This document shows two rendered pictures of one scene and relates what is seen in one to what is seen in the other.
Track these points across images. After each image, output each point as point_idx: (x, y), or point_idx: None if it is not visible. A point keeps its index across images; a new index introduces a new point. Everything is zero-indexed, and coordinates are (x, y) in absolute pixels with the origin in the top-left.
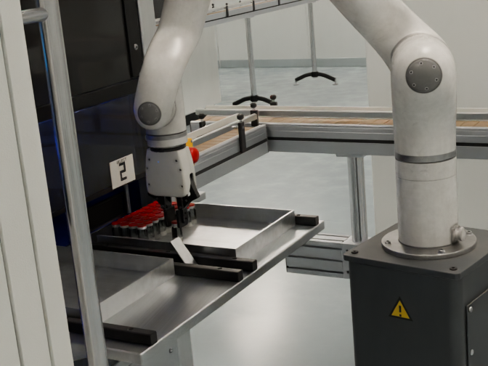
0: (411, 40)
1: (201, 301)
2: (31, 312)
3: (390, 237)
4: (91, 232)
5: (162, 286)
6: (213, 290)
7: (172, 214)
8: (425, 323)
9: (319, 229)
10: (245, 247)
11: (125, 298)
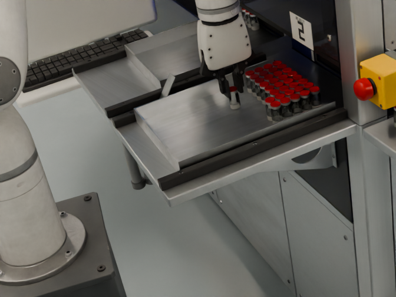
0: None
1: (101, 96)
2: None
3: (73, 224)
4: (332, 72)
5: (151, 86)
6: (111, 104)
7: (236, 82)
8: None
9: (163, 197)
10: (139, 118)
11: (138, 65)
